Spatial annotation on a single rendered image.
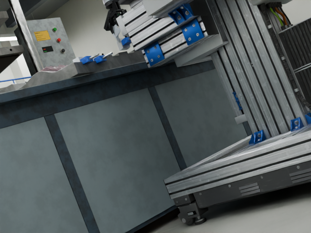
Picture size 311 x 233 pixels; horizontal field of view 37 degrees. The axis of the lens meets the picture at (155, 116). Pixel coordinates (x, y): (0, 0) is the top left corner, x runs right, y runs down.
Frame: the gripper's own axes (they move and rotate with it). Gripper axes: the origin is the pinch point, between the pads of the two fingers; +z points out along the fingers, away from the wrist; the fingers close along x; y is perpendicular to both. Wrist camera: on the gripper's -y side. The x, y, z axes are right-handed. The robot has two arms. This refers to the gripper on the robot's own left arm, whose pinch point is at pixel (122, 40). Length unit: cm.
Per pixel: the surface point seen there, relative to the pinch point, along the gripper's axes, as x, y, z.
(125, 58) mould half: -1.3, -1.6, 9.1
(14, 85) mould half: -54, -23, 7
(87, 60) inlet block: -33.8, 12.5, 12.9
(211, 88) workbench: 54, -5, 35
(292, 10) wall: 597, -252, -123
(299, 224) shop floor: -33, 87, 102
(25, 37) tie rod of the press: -13, -74, -40
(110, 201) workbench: -39, -1, 75
